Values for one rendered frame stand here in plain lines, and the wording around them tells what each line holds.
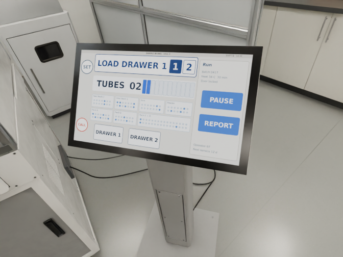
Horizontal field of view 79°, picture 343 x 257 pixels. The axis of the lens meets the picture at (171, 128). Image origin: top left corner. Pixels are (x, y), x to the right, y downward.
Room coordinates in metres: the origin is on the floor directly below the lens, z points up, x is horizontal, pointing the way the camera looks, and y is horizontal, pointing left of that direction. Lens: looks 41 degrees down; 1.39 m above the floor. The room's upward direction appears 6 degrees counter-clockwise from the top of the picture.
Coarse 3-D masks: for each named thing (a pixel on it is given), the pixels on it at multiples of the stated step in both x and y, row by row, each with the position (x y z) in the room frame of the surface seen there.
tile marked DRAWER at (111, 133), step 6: (96, 126) 0.47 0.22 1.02; (102, 126) 0.47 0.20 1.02; (108, 126) 0.46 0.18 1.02; (114, 126) 0.46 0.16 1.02; (120, 126) 0.45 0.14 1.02; (96, 132) 0.46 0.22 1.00; (102, 132) 0.46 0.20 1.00; (108, 132) 0.45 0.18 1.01; (114, 132) 0.45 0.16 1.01; (120, 132) 0.44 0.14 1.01; (96, 138) 0.45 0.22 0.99; (102, 138) 0.45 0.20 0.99; (108, 138) 0.44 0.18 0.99; (114, 138) 0.44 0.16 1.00; (120, 138) 0.43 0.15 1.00
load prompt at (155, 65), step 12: (96, 60) 0.59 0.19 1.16; (108, 60) 0.58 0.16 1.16; (120, 60) 0.57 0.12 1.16; (132, 60) 0.56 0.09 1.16; (144, 60) 0.55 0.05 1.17; (156, 60) 0.54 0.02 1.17; (168, 60) 0.53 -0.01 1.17; (180, 60) 0.52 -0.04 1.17; (192, 60) 0.51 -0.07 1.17; (108, 72) 0.56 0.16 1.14; (120, 72) 0.55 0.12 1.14; (132, 72) 0.54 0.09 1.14; (144, 72) 0.53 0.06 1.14; (156, 72) 0.52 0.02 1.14; (168, 72) 0.51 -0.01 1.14; (180, 72) 0.50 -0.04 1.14; (192, 72) 0.49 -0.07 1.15
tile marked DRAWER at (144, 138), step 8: (136, 128) 0.44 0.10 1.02; (128, 136) 0.43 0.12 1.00; (136, 136) 0.42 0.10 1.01; (144, 136) 0.42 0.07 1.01; (152, 136) 0.41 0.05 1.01; (160, 136) 0.41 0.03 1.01; (128, 144) 0.41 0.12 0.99; (136, 144) 0.41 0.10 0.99; (144, 144) 0.40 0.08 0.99; (152, 144) 0.40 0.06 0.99
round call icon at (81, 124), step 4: (76, 120) 0.50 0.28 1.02; (80, 120) 0.50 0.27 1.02; (84, 120) 0.49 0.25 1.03; (88, 120) 0.49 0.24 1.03; (76, 124) 0.49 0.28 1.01; (80, 124) 0.49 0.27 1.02; (84, 124) 0.49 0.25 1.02; (76, 128) 0.49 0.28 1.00; (80, 128) 0.48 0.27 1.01; (84, 128) 0.48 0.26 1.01; (84, 132) 0.47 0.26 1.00
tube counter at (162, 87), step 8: (136, 80) 0.52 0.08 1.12; (144, 80) 0.51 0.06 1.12; (152, 80) 0.51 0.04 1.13; (160, 80) 0.50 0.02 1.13; (168, 80) 0.49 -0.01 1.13; (136, 88) 0.51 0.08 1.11; (144, 88) 0.50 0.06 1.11; (152, 88) 0.49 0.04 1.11; (160, 88) 0.49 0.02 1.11; (168, 88) 0.48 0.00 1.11; (176, 88) 0.48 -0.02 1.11; (184, 88) 0.47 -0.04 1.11; (192, 88) 0.46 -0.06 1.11; (168, 96) 0.47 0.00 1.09; (176, 96) 0.46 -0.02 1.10; (184, 96) 0.46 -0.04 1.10; (192, 96) 0.45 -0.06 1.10
